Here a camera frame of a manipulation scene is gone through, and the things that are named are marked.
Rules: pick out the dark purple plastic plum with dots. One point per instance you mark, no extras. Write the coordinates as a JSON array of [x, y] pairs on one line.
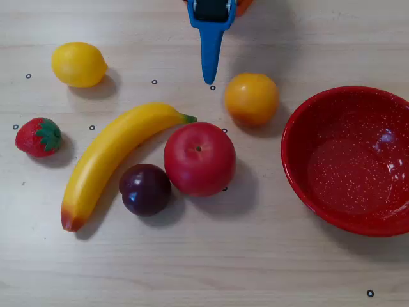
[[145, 190]]

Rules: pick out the red plastic strawberry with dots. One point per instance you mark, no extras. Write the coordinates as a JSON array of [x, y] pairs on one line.
[[32, 140]]

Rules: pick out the plastic orange fruit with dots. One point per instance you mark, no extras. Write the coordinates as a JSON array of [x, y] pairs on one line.
[[250, 99]]

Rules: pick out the yellow plastic lemon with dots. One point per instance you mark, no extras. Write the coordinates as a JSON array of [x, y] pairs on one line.
[[78, 64]]

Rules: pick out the yellow plastic banana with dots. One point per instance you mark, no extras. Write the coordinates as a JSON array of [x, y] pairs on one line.
[[105, 150]]

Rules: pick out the red plastic apple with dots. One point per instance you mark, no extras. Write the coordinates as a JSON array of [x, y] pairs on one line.
[[199, 160]]

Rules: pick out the red speckled bowl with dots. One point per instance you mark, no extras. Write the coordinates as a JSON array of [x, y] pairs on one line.
[[348, 179]]

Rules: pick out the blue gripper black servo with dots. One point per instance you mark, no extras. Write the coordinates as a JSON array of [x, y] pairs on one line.
[[211, 13]]

